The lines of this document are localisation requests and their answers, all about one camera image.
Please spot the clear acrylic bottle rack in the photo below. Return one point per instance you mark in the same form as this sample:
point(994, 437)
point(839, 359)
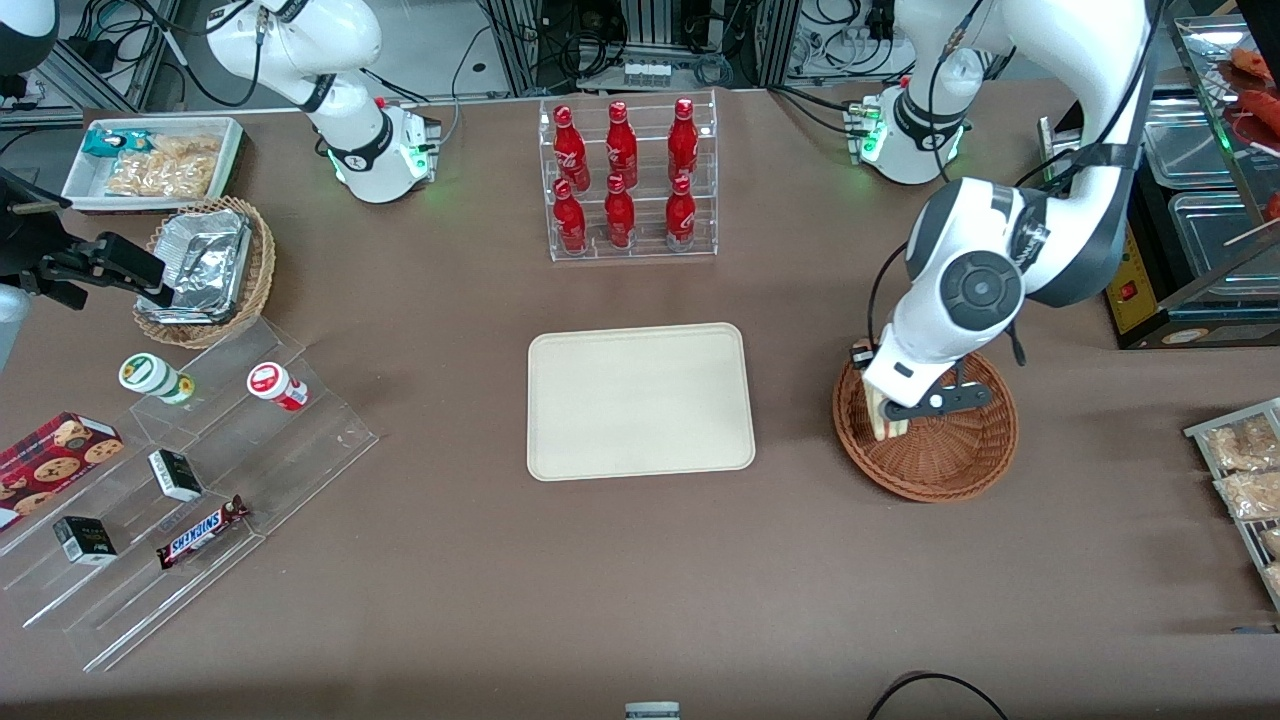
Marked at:
point(640, 255)

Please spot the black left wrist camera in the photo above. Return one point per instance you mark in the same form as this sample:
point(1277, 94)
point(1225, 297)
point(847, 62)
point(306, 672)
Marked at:
point(863, 354)

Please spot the red cola bottle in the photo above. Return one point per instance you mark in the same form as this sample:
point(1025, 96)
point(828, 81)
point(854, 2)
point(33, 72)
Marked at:
point(683, 145)
point(571, 152)
point(621, 148)
point(570, 222)
point(680, 215)
point(620, 215)

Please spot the red lid white jar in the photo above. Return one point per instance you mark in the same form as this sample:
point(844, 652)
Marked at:
point(275, 385)

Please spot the brown Snickers bar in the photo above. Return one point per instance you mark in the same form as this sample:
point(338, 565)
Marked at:
point(200, 533)

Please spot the white power strip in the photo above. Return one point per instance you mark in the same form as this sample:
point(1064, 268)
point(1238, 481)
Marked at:
point(647, 74)

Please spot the black warming cabinet yellow panel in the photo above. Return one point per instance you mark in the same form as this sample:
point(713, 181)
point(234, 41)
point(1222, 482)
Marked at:
point(1135, 290)

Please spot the green lid white jar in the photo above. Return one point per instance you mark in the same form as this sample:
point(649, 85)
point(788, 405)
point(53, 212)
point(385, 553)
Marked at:
point(150, 376)

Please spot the small black carton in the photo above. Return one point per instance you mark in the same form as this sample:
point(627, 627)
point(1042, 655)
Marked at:
point(175, 475)
point(85, 540)

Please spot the white rectangular snack bin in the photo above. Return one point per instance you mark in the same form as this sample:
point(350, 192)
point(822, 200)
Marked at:
point(80, 190)

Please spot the grey snack display tray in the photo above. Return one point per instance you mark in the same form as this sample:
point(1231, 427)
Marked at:
point(1200, 432)

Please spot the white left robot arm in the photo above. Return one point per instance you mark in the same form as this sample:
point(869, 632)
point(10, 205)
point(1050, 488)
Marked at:
point(940, 250)

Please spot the triangle sandwich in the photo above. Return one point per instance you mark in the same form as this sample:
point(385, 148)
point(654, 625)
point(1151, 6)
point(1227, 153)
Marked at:
point(887, 422)

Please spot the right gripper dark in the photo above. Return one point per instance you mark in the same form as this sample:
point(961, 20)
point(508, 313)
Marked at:
point(22, 240)

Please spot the light tan wicker basket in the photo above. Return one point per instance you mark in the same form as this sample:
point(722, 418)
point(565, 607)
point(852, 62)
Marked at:
point(255, 270)

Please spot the red cookie box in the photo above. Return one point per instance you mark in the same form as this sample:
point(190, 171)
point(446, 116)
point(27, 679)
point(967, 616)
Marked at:
point(50, 460)

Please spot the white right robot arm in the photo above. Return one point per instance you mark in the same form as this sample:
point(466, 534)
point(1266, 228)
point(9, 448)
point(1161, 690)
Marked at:
point(350, 130)

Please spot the green snack packet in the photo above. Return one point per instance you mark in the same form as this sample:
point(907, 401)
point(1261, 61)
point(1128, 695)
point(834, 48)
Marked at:
point(110, 143)

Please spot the aluminium foil container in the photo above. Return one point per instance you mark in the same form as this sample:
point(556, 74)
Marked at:
point(200, 260)

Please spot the cream rectangular plastic tray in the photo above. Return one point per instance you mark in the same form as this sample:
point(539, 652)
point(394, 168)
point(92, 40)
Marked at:
point(640, 400)

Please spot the small grey device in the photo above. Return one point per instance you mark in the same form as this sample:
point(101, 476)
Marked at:
point(652, 711)

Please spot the clear bag of chips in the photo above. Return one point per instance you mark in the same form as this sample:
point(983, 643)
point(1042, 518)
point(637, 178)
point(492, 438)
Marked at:
point(170, 168)

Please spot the brown round wicker basket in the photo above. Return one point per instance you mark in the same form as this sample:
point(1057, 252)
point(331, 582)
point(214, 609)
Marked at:
point(950, 450)

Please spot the clear beige snack packet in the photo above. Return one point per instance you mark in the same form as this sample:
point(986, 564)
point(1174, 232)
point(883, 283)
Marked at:
point(1274, 582)
point(1250, 495)
point(1270, 542)
point(1240, 445)

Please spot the steel cabinet pan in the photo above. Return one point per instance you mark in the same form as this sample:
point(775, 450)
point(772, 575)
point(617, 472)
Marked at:
point(1190, 140)
point(1215, 230)

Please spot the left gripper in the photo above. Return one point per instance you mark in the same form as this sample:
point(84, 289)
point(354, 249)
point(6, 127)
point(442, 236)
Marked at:
point(859, 350)

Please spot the clear acrylic stepped display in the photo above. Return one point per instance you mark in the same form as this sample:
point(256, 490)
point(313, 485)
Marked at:
point(300, 450)

